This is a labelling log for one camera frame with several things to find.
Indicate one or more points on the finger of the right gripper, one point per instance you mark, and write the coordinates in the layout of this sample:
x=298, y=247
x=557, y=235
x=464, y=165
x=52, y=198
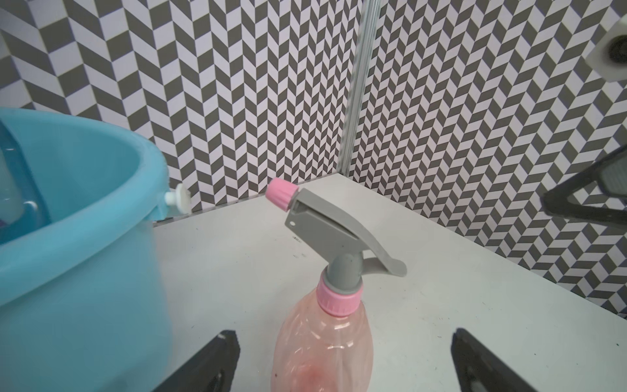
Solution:
x=595, y=195

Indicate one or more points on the light blue plastic bucket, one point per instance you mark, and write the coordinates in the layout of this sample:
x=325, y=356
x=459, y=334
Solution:
x=83, y=304

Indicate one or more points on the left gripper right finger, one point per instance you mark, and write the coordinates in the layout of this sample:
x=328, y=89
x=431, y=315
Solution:
x=478, y=369

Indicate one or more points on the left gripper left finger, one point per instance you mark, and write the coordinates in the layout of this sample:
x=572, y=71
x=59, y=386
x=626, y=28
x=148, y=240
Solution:
x=211, y=369

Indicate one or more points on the pink spray bottle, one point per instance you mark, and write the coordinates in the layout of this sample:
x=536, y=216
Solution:
x=326, y=343

